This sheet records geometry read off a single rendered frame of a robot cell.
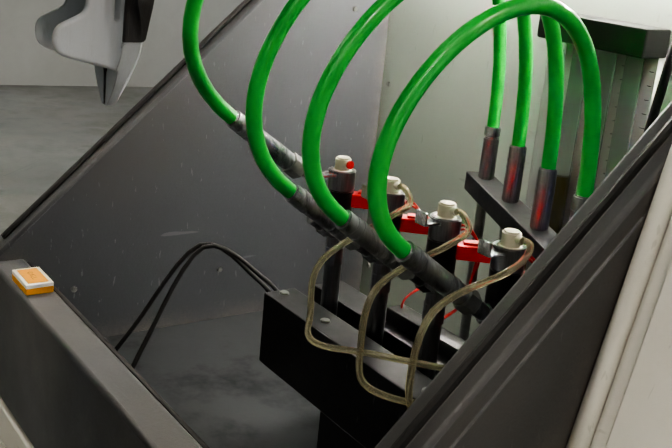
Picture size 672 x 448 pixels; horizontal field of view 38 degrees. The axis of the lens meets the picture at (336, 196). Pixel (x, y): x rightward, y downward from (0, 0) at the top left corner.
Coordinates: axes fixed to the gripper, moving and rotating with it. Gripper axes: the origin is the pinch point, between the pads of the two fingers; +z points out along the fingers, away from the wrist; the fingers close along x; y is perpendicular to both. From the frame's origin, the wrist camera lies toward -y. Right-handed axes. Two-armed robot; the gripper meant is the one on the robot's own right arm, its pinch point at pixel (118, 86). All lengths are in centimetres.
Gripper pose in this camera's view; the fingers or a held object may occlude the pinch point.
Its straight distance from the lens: 70.9
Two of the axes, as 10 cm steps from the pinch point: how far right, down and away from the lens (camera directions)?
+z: -0.9, 9.6, 2.7
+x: 5.6, 2.8, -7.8
